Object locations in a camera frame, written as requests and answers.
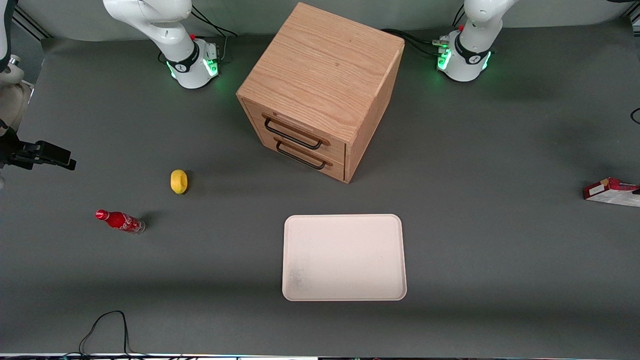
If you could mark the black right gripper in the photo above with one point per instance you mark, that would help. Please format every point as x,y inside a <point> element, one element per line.
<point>11,151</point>

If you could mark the red cookie box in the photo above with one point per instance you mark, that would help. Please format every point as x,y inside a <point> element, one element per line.
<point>612,192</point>

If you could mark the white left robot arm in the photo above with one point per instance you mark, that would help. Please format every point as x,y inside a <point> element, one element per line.
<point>472,50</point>

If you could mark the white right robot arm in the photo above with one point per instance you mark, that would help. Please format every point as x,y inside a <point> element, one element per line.
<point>170,30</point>

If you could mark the cream plastic tray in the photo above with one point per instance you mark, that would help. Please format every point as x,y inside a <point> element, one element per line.
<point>344,257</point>

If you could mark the red cola bottle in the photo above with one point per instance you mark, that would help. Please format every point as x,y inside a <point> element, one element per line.
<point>120,220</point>

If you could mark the yellow lemon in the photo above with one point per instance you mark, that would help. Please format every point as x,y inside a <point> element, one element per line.
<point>178,181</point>

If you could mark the oak wooden drawer cabinet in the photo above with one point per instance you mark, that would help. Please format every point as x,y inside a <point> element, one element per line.
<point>325,70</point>

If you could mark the aluminium frame rail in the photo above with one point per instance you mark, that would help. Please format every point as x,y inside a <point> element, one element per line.
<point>31,22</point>

